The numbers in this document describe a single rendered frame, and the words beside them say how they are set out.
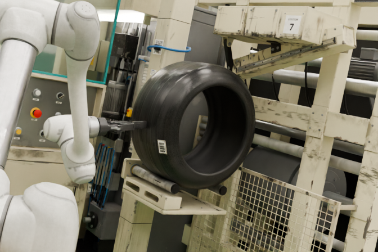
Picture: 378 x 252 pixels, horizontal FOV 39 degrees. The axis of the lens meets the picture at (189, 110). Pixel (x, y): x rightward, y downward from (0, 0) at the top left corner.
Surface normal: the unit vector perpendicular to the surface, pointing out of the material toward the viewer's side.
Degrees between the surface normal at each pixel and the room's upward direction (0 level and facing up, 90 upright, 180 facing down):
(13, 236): 91
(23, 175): 90
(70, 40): 137
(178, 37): 90
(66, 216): 74
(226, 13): 90
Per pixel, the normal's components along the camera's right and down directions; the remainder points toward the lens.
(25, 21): 0.25, -0.29
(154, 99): -0.69, -0.40
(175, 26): 0.59, 0.16
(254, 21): -0.78, -0.12
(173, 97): -0.07, -0.27
